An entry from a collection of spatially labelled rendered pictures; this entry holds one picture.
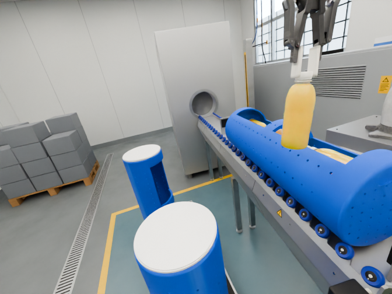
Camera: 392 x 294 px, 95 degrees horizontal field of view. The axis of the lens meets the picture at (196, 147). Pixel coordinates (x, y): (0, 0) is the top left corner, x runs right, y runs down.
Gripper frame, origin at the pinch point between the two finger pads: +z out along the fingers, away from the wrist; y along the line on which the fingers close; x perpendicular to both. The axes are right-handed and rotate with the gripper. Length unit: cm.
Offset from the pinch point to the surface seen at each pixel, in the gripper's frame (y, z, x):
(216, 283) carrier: 26, 63, 4
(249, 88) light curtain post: -40, 5, -128
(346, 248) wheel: -11, 50, 10
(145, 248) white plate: 47, 50, 0
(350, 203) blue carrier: -7.1, 34.0, 12.0
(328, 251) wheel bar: -10, 56, 6
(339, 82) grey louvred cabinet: -139, 5, -133
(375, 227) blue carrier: -18.5, 44.4, 10.4
